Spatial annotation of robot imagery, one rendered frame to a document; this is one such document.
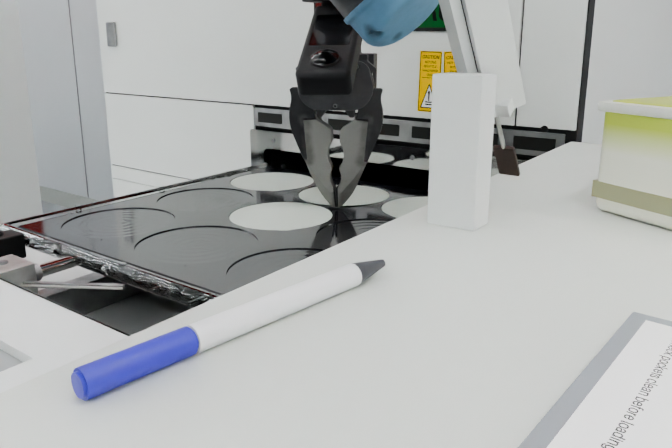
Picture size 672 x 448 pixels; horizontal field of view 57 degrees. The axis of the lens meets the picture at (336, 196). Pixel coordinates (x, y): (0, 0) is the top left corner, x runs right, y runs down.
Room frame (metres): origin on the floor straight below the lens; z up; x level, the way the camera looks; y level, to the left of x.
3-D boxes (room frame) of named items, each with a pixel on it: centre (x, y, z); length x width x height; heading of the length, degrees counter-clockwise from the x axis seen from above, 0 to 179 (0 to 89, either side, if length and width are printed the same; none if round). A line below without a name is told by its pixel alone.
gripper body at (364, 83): (0.63, 0.00, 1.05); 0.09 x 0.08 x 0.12; 173
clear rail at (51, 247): (0.44, 0.16, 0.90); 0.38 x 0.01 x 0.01; 54
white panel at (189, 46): (0.88, 0.08, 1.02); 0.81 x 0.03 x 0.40; 54
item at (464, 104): (0.36, -0.08, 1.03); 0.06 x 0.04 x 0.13; 144
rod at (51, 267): (0.46, 0.22, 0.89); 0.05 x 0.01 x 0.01; 144
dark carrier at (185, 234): (0.59, 0.05, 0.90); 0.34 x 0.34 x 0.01; 54
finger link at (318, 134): (0.63, 0.01, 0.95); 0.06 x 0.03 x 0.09; 173
